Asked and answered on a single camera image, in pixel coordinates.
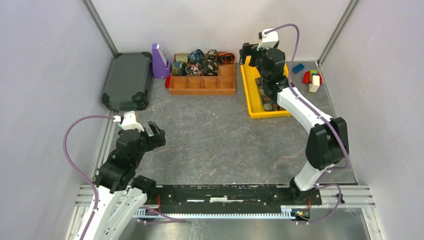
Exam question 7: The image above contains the teal navy rolled tie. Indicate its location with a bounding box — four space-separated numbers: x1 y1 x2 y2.
171 61 187 77

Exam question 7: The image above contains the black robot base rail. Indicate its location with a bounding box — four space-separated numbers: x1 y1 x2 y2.
146 184 323 214

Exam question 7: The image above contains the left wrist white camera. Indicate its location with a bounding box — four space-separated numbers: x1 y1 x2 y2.
113 110 145 132

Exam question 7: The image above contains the wrist white camera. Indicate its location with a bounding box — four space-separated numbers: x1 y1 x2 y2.
113 110 145 132
256 28 279 50

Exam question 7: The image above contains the small red block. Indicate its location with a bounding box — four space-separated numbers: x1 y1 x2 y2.
164 76 171 89

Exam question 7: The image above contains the orange black rolled tie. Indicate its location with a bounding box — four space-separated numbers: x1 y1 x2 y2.
217 51 235 65

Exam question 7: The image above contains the red toy block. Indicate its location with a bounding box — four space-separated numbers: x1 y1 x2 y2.
302 71 323 85

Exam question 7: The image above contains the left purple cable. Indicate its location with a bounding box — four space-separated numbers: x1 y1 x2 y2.
62 114 122 240

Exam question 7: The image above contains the black floral rolled tie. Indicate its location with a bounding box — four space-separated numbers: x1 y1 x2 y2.
202 58 219 77

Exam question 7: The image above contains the black yellow rolled tie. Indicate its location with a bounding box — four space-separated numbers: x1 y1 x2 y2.
205 49 218 61

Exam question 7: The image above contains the olive patterned rolled tie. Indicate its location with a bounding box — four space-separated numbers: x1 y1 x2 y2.
174 53 189 64

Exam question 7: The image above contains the orange blue floral tie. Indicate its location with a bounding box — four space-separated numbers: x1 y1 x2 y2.
256 77 280 112

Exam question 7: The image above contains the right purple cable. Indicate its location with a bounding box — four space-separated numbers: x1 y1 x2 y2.
271 23 351 225

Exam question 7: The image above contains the purple cable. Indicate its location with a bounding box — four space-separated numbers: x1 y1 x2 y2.
271 23 351 225
62 114 122 240

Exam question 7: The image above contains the cream toy block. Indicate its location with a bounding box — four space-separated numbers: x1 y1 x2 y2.
308 74 321 94

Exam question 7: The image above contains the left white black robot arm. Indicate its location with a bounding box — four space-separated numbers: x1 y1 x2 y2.
75 121 166 240

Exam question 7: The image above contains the blue toy brick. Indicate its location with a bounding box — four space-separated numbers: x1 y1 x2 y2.
292 63 305 74

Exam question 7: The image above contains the pink floral rolled tie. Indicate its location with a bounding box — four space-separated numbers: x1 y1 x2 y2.
185 63 203 77

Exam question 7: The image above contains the purple dispenser stand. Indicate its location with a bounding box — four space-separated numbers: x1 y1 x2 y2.
152 43 172 79

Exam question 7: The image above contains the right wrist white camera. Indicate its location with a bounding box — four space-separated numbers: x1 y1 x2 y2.
256 28 279 50

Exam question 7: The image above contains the dark grey suitcase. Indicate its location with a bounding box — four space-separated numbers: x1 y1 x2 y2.
100 52 153 111

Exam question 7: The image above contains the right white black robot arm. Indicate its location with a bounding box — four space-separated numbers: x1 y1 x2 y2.
239 43 349 204

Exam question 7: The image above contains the yellow plastic tray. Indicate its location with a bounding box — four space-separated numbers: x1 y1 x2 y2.
240 56 291 119

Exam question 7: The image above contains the orange compartment organizer box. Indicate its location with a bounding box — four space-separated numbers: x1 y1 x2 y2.
168 64 236 95

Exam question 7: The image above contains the dark blue rolled tie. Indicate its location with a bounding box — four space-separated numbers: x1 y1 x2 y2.
188 49 205 65

